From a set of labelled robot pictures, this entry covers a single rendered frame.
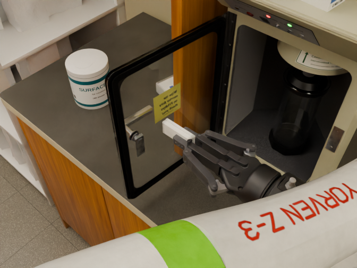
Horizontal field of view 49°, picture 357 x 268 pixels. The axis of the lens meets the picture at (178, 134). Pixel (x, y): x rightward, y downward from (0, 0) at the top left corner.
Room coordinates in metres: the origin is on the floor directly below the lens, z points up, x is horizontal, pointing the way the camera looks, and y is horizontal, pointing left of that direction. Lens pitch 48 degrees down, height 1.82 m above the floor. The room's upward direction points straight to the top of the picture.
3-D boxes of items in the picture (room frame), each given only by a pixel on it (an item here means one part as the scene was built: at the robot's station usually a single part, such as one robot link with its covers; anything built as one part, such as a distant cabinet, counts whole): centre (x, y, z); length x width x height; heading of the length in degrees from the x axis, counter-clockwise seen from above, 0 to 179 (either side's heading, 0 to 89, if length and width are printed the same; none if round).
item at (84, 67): (0.97, 0.28, 1.02); 0.13 x 0.13 x 0.15
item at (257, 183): (0.39, -0.12, 1.28); 0.09 x 0.08 x 0.07; 49
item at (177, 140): (0.46, -0.01, 1.28); 0.05 x 0.03 x 0.01; 49
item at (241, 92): (0.74, -0.31, 1.19); 0.26 x 0.24 x 0.35; 49
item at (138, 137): (0.55, 0.09, 1.18); 0.02 x 0.02 x 0.06; 42
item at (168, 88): (0.63, 0.02, 1.19); 0.30 x 0.01 x 0.40; 132
